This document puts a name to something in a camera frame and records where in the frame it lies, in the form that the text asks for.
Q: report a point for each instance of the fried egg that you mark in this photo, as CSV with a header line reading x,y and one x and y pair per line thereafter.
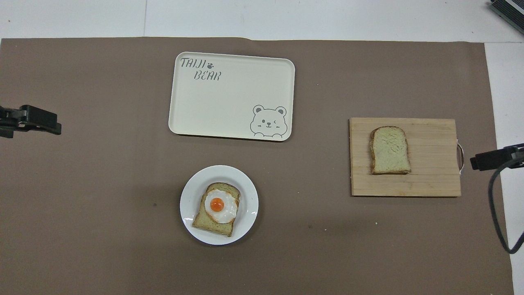
x,y
217,204

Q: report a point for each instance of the bread slice under fried egg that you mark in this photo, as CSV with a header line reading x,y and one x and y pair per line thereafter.
x,y
206,223

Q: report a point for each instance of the cream tray with bear print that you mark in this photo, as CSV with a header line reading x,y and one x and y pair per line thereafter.
x,y
229,98

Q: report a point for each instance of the wooden cutting board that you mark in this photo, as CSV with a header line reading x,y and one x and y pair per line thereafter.
x,y
434,164

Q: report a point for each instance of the black stand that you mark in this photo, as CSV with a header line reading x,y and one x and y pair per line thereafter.
x,y
509,9

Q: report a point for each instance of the white round plate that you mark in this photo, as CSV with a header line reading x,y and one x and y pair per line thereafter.
x,y
249,205

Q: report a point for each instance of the plain bread slice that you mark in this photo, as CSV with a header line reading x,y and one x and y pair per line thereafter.
x,y
389,151

